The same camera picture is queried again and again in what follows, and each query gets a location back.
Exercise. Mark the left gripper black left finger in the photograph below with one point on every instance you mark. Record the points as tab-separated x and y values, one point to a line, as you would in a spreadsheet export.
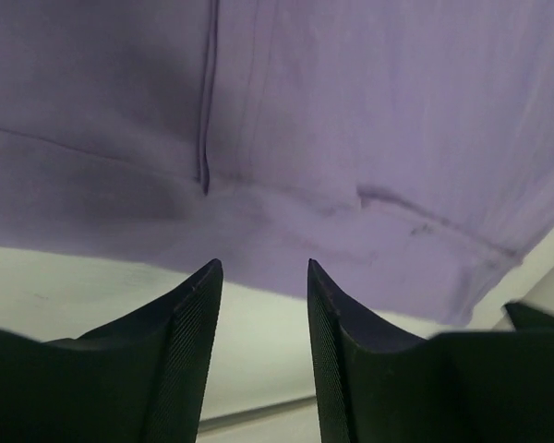
140	378

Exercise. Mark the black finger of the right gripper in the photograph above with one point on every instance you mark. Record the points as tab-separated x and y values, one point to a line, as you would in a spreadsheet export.
523	316

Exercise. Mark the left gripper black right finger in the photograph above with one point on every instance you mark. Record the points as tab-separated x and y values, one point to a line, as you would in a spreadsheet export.
376	382

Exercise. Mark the purple t shirt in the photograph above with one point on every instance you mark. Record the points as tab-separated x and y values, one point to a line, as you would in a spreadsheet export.
407	146

